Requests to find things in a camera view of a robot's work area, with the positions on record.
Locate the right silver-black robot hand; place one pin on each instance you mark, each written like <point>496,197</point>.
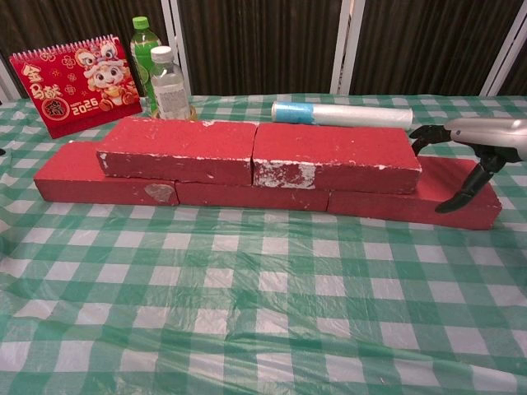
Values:
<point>490,136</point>

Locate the red brick with white-scraped side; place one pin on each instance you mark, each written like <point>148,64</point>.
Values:
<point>329,148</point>

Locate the red brick with chipped edges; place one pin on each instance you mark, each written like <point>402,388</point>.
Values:
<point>177,144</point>

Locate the plastic film roll, blue tape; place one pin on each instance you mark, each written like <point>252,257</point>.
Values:
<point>362,117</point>

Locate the yellow packing tape roll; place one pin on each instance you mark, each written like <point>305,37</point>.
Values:
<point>192,113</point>

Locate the green checkered tablecloth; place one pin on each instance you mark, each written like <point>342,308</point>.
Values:
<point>247,329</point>

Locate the clear bottle with white cap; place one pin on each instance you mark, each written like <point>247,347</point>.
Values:
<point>166,90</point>

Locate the green drink bottle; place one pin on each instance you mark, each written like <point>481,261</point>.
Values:
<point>142,49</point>

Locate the red 2026 desk calendar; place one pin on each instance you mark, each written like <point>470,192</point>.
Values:
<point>82,94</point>

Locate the red brick with grey patch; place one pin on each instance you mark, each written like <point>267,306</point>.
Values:
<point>66,173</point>

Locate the white partition post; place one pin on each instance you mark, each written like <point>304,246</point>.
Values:
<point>6,88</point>
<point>175,33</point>
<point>346,49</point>
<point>498,72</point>

